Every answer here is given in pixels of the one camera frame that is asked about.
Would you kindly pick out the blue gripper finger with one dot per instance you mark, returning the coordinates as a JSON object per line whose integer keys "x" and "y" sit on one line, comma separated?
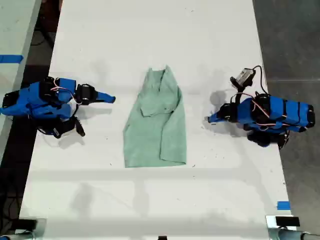
{"x": 215, "y": 115}
{"x": 215, "y": 120}
{"x": 105, "y": 95}
{"x": 105, "y": 100}

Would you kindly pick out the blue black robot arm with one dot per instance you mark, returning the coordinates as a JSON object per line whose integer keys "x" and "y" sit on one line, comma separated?
{"x": 287, "y": 110}
{"x": 37, "y": 95}

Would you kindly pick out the pale green T-shirt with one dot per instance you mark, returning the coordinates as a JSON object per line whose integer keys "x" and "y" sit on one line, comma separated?
{"x": 155, "y": 120}

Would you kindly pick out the long blue tape strip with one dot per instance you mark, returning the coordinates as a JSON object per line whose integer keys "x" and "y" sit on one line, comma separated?
{"x": 11, "y": 58}

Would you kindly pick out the pale grey side table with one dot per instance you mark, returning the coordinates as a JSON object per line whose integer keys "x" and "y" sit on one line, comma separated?
{"x": 15, "y": 25}

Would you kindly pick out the short blue tape strip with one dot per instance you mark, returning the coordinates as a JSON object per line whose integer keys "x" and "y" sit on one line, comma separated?
{"x": 283, "y": 205}

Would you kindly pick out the silver metal clamp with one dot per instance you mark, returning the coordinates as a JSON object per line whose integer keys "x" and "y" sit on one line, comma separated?
{"x": 41, "y": 225}
{"x": 271, "y": 222}

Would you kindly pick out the wide black box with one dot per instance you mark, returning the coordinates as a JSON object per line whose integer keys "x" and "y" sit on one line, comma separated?
{"x": 287, "y": 221}

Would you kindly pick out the tiny black box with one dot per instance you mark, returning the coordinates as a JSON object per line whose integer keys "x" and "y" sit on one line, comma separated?
{"x": 162, "y": 238}

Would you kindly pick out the small black box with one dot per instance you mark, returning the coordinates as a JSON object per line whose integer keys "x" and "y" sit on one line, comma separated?
{"x": 27, "y": 223}

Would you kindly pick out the black camera stalk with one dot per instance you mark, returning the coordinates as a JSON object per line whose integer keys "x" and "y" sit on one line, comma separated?
{"x": 241, "y": 91}

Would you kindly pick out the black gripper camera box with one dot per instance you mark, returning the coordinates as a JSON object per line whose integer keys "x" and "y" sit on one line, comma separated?
{"x": 62, "y": 128}
{"x": 243, "y": 77}

